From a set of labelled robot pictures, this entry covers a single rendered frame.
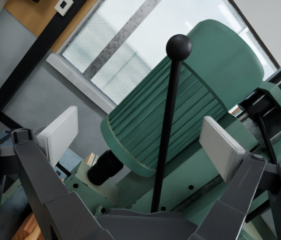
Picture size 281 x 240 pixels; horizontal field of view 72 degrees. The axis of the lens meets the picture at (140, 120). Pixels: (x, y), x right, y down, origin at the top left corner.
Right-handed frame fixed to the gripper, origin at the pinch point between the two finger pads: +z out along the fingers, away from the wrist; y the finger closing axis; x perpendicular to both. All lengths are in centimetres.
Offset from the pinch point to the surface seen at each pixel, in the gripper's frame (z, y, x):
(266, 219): 11.3, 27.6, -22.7
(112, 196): 22.3, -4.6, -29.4
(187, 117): 15.6, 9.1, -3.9
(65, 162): 44, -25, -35
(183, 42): 8.3, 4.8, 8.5
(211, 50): 16.7, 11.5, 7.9
